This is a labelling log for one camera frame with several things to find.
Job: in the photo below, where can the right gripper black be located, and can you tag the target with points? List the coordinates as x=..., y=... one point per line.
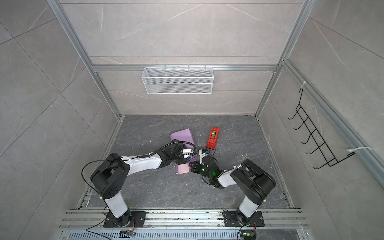
x=195, y=169

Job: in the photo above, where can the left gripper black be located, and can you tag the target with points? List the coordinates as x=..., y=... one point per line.
x=183, y=160

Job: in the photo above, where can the pink wrapping paper sheet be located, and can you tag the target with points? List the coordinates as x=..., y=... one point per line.
x=184, y=135

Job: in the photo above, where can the red tape dispenser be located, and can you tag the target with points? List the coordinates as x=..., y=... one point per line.
x=213, y=138

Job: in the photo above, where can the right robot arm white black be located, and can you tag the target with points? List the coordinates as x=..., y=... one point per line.
x=254, y=182

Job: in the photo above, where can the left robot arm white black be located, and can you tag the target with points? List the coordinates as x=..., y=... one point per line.
x=110, y=176

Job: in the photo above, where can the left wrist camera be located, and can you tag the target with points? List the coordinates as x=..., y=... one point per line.
x=187, y=153

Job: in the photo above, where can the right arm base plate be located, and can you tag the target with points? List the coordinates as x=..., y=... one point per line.
x=237, y=219

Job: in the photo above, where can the white wire mesh basket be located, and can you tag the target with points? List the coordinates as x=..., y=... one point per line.
x=178, y=80

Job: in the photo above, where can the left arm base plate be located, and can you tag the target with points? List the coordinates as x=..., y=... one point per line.
x=127, y=220

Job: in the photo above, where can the aluminium rail base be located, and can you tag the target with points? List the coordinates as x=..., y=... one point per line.
x=203, y=224

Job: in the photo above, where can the black wire hook rack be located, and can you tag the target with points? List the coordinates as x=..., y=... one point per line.
x=315, y=136

